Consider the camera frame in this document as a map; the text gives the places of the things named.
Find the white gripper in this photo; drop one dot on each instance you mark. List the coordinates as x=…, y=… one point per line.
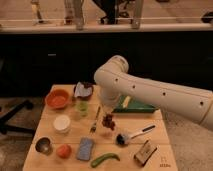
x=107, y=109

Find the orange plastic bowl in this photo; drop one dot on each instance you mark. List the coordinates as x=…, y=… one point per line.
x=57, y=99

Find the blue sponge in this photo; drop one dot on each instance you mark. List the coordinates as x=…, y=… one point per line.
x=85, y=149

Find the brown coconut shell half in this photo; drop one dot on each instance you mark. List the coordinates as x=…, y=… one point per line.
x=83, y=90

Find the green tray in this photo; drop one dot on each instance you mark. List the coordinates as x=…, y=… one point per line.
x=127, y=104

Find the metal fork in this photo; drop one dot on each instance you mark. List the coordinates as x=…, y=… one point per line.
x=94, y=125

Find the dark red grape bunch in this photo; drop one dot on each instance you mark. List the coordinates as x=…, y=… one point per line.
x=108, y=122

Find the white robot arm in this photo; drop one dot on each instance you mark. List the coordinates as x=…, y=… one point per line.
x=192, y=103

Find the green chili pepper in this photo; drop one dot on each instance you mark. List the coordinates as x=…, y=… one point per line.
x=102, y=158

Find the small brown box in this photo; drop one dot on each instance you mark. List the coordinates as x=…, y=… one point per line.
x=145, y=152

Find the white round cup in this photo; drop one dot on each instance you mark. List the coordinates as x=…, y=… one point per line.
x=62, y=124

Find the red tomato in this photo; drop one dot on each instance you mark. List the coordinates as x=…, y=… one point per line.
x=63, y=151

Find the small metal cup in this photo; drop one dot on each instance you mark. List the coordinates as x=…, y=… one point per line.
x=43, y=145

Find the green plastic cup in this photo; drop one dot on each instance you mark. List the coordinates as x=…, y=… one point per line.
x=82, y=108

